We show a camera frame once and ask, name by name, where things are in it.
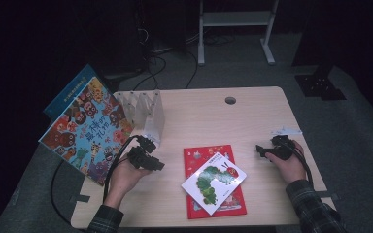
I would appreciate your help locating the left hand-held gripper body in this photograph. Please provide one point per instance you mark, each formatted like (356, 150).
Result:
(139, 157)

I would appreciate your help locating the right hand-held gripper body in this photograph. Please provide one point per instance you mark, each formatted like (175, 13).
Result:
(283, 149)

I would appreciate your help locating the translucent white book rack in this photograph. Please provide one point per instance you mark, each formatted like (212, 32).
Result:
(153, 119)

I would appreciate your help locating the red picture book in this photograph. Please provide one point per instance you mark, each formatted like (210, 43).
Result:
(204, 155)

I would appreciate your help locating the light blue animals picture book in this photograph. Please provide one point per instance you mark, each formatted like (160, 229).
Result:
(87, 136)

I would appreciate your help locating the white caterpillar picture book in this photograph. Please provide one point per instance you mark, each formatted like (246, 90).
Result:
(213, 183)

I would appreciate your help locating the dark blue monster picture book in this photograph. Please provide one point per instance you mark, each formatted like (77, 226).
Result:
(66, 92)

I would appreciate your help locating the person's right hand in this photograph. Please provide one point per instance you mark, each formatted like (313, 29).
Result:
(293, 168)

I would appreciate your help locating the person's left hand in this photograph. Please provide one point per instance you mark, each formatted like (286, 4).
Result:
(121, 184)

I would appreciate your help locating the grey tape strip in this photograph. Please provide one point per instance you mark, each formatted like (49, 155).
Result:
(82, 198)
(327, 195)

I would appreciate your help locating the black square floor plate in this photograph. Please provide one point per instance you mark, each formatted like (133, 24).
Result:
(319, 86)

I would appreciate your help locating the black stand base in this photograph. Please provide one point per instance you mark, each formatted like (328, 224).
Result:
(123, 77)

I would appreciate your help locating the white metal stand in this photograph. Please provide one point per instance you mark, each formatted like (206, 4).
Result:
(236, 18)

